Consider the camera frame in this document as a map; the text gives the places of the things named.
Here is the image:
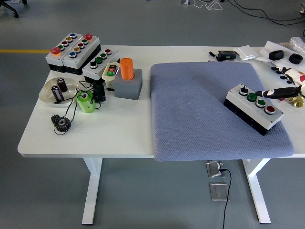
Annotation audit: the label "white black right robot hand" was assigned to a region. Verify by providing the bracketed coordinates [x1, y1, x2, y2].
[254, 66, 305, 100]

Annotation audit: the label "four-button control box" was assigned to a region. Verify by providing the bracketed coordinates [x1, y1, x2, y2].
[223, 83, 284, 136]
[82, 48, 121, 84]

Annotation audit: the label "five-button box with stop button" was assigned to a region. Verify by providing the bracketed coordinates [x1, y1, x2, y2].
[45, 32, 84, 73]
[61, 33, 102, 76]

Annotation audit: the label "white paper sheet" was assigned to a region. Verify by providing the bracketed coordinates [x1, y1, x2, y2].
[257, 40, 305, 72]

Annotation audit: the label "clear bubble wrap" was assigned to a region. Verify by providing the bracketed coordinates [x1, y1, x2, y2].
[289, 36, 305, 54]

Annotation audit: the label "black module green connector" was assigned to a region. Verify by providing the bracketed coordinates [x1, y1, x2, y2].
[217, 50, 237, 60]

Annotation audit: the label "grey-blue textured mat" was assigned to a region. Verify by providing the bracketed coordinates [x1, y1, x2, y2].
[150, 61, 295, 163]

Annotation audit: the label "white table leg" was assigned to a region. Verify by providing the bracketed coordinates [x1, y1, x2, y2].
[81, 157, 103, 225]
[242, 158, 272, 224]

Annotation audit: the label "open metal floor socket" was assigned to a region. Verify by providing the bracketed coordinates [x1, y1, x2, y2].
[206, 161, 224, 178]

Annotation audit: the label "closed metal floor socket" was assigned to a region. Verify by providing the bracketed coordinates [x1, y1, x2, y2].
[209, 182, 231, 202]

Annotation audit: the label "grey block holder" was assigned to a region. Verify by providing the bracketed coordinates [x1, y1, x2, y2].
[113, 68, 143, 100]

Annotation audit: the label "orange plastic cylinder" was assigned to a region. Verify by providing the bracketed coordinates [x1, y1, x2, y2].
[119, 57, 136, 81]

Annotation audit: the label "black power adapter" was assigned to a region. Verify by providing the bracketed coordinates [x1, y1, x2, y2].
[92, 83, 107, 104]

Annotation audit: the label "green plastic spool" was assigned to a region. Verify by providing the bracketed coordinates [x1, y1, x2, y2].
[76, 92, 97, 114]

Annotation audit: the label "dark brown capacitor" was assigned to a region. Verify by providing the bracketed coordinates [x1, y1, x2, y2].
[51, 85, 64, 102]
[56, 77, 69, 93]

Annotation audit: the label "large black gear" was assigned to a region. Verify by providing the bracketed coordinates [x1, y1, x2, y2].
[54, 117, 72, 132]

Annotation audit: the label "clear round dish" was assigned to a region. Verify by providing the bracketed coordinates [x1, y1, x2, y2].
[39, 76, 83, 108]

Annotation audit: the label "black office chair base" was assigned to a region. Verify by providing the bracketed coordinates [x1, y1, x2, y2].
[0, 0, 28, 19]

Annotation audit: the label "brass valve red handle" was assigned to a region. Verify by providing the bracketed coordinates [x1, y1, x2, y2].
[279, 94, 305, 108]

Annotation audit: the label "black rubber ring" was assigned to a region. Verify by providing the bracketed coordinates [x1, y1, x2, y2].
[268, 50, 285, 60]
[288, 53, 304, 64]

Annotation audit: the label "white flat switch plate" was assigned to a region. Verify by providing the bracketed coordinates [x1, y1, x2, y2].
[233, 45, 259, 61]

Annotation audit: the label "black floor cables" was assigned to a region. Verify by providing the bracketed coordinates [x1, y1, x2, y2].
[228, 0, 305, 26]

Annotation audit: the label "black floor power cable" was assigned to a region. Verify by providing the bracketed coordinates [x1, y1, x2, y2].
[219, 168, 232, 229]

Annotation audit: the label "white floor cable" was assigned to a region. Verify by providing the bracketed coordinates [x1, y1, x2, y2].
[192, 0, 224, 11]

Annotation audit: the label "cream red-green switch box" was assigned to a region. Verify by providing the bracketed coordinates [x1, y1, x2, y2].
[102, 62, 121, 89]

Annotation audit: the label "thin black cable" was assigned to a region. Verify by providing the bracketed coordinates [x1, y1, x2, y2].
[52, 80, 102, 136]

